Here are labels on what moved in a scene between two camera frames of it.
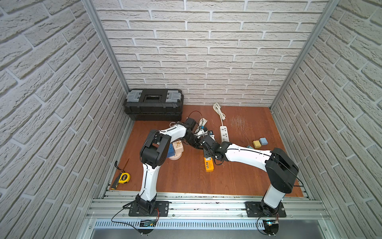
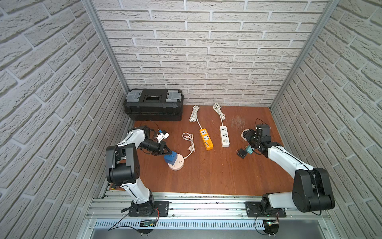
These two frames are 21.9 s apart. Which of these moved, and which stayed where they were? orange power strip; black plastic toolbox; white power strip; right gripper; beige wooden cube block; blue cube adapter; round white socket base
Moved: round white socket base; orange power strip; beige wooden cube block; right gripper; blue cube adapter
Stayed: white power strip; black plastic toolbox
